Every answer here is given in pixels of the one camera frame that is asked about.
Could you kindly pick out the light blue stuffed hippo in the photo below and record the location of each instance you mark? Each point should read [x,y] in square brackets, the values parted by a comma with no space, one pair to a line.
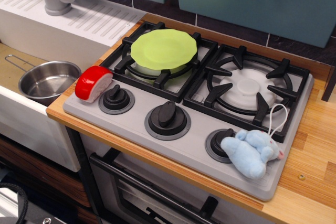
[250,151]

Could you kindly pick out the green plastic plate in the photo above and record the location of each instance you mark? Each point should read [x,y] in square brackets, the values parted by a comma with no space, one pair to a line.
[163,49]

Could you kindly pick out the black left burner grate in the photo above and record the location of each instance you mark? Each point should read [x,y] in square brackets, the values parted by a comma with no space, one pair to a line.
[171,84]

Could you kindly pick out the black burner grate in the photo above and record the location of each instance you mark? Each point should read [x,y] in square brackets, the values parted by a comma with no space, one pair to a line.
[171,84]
[249,91]

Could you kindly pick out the black right burner grate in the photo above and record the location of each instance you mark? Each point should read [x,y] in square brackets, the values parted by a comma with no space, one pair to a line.
[249,91]

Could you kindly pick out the black middle stove knob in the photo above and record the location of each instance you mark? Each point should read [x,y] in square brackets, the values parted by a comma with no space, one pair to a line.
[167,122]

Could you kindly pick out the black stove knob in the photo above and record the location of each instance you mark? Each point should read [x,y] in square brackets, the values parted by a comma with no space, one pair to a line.
[213,148]
[116,101]
[167,122]

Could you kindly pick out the grey toy stove top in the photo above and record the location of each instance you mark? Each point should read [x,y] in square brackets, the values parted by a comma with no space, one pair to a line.
[188,150]

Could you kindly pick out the black left stove knob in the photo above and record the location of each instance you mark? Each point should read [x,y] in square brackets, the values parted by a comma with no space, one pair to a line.
[116,101]

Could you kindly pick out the red white toy cheese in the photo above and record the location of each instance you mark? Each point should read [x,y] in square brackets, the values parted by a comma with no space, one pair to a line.
[92,83]

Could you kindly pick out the black right stove knob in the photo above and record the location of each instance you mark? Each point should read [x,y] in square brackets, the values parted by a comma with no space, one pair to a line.
[213,148]

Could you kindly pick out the white toy sink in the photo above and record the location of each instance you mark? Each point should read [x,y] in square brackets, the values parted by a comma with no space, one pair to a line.
[30,36]

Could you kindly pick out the stainless steel pot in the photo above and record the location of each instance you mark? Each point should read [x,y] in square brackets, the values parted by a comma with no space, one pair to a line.
[45,82]

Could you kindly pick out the toy oven door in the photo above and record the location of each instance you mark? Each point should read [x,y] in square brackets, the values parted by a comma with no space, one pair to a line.
[141,193]

